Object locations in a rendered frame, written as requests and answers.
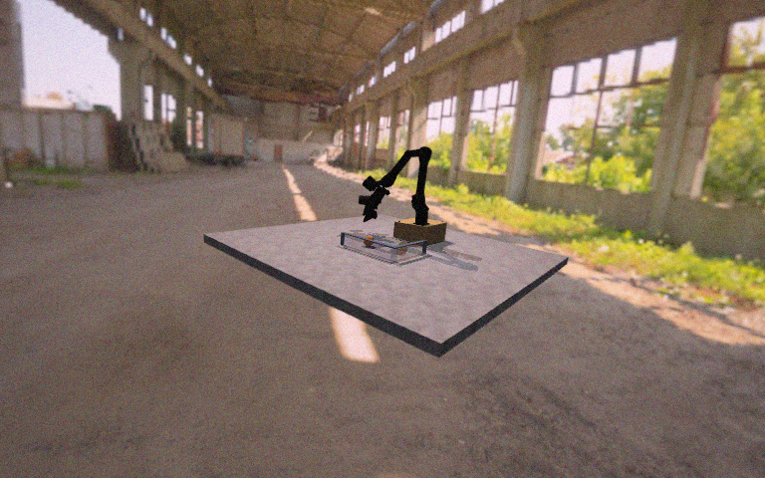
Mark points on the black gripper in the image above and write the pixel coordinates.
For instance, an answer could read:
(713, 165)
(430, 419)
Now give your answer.
(370, 211)

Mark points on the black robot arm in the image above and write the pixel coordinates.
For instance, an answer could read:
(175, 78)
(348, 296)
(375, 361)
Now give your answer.
(418, 199)

